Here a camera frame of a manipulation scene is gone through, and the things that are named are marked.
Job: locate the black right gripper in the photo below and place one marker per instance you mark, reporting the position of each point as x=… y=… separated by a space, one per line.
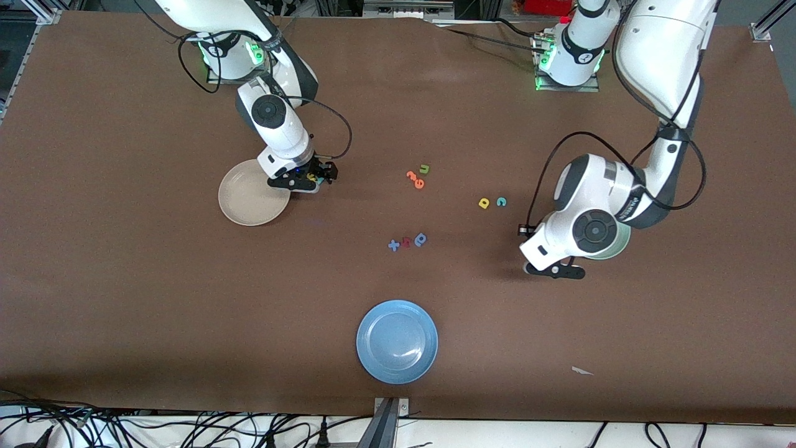
x=315 y=168

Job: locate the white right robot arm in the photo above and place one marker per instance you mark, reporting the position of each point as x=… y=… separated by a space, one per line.
x=289 y=134

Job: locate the grey equipment box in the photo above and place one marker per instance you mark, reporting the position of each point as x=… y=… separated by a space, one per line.
x=407 y=9

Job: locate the brown table cover sheet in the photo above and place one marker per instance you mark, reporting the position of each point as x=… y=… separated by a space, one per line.
x=186 y=298

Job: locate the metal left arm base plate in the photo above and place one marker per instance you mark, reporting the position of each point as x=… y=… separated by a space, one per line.
x=559 y=89

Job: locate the light green plate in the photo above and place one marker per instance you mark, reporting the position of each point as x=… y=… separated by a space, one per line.
x=619 y=246

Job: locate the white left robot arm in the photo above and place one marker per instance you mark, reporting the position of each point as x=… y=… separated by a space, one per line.
x=659 y=56

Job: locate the blue plate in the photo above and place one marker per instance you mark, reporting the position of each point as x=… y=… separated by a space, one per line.
x=397 y=341

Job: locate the beige brown plate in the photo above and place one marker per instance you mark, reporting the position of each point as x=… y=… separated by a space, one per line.
x=249 y=199

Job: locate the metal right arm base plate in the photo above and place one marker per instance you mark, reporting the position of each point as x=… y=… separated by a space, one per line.
x=217 y=81

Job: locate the dark aluminium post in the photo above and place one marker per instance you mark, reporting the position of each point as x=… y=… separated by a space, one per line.
x=380 y=429

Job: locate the aluminium frame profile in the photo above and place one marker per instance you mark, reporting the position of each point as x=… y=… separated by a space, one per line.
x=46 y=17
x=760 y=31

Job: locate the black power plug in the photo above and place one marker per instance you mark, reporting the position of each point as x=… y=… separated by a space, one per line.
x=323 y=438
x=271 y=440

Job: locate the white paper scrap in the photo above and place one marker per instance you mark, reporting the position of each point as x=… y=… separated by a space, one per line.
x=581 y=371

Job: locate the red box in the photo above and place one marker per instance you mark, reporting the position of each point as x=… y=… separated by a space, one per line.
x=547 y=6

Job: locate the blue foam letter a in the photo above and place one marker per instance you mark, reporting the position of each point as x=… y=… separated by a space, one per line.
x=421 y=239

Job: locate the metal table bracket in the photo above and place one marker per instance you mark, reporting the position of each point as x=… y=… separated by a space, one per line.
x=403 y=407

